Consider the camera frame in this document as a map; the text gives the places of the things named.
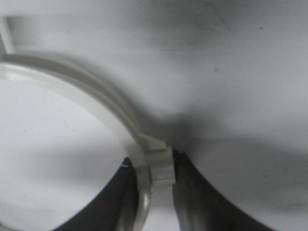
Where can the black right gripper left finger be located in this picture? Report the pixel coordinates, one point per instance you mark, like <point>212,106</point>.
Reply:
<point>113,209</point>

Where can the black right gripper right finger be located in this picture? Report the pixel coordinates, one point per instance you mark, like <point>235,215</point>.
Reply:
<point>200,207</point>

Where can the white half pipe clamp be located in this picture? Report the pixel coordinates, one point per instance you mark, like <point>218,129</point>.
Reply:
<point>152,159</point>

